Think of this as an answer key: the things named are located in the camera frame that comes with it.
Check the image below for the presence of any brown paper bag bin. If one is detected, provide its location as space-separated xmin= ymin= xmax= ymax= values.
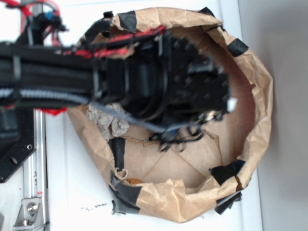
xmin=68 ymin=7 xmax=273 ymax=223

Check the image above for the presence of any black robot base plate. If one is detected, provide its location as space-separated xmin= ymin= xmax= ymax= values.
xmin=0 ymin=108 xmax=36 ymax=183

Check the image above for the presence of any aluminium extrusion rail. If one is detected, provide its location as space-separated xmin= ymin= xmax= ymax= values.
xmin=19 ymin=0 xmax=50 ymax=231

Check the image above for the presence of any brown woven shell object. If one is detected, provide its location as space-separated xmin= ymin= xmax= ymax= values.
xmin=127 ymin=178 xmax=143 ymax=185

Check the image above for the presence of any crumpled white paper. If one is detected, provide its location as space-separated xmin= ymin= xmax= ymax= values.
xmin=86 ymin=105 xmax=129 ymax=141

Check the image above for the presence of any grey braided cable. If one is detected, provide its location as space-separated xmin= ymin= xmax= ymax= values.
xmin=0 ymin=88 xmax=174 ymax=134

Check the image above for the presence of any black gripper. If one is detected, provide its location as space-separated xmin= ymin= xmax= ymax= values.
xmin=166 ymin=32 xmax=239 ymax=121

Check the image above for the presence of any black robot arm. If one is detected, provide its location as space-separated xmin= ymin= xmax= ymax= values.
xmin=0 ymin=27 xmax=237 ymax=120

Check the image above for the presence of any metal corner bracket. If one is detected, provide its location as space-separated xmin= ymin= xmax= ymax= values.
xmin=13 ymin=197 xmax=44 ymax=231

